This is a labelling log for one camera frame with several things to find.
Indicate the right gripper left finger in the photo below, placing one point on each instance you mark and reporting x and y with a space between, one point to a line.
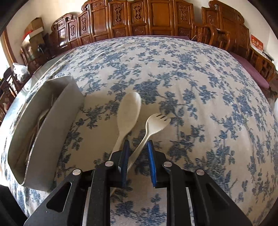
124 162

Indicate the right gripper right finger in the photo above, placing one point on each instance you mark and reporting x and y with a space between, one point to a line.
152 162

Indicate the cream plastic spoon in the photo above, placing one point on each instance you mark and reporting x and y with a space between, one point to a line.
127 116

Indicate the wooden armchair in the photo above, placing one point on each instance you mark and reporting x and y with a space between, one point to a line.
210 35

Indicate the carved wooden long bench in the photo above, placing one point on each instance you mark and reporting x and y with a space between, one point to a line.
101 20

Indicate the carved wooden side bench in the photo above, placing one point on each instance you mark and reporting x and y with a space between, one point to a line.
224 17

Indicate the red calendar card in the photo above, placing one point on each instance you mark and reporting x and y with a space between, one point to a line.
256 43

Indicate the blue floral tablecloth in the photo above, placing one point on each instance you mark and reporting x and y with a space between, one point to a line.
221 121

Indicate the white plastic bag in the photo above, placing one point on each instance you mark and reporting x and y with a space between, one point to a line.
21 72

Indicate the stacked cardboard boxes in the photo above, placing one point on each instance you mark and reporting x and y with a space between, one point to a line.
33 43

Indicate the cream plastic fork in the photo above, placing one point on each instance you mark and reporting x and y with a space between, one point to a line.
154 124

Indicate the dark wooden chair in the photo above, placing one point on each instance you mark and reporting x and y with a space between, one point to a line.
10 87

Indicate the grey metal utensil tray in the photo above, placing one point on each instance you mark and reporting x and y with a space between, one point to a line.
33 157

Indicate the purple side cushion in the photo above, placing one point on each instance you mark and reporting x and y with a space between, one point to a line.
262 83

